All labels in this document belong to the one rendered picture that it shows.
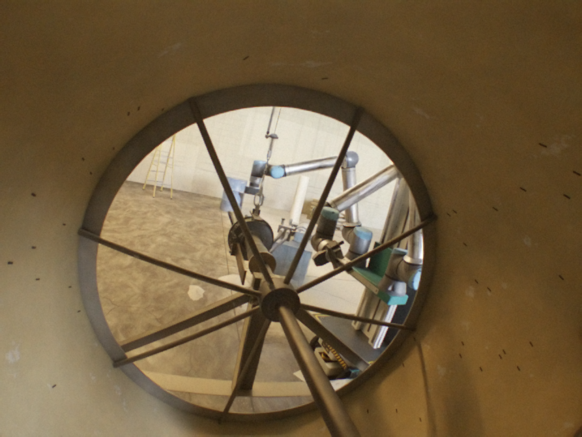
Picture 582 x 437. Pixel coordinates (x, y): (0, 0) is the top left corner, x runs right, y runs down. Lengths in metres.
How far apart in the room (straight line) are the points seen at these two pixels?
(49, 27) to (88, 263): 0.92
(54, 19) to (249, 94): 0.76
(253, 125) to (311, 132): 2.02
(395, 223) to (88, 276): 1.89
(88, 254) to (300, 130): 9.06
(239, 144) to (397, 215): 7.71
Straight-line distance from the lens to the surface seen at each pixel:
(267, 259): 1.41
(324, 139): 10.03
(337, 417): 0.65
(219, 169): 0.92
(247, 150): 9.37
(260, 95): 0.98
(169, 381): 1.68
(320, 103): 1.03
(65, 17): 0.33
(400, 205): 2.11
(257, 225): 1.75
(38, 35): 0.33
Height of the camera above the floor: 1.40
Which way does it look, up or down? 10 degrees down
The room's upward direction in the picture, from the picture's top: 14 degrees clockwise
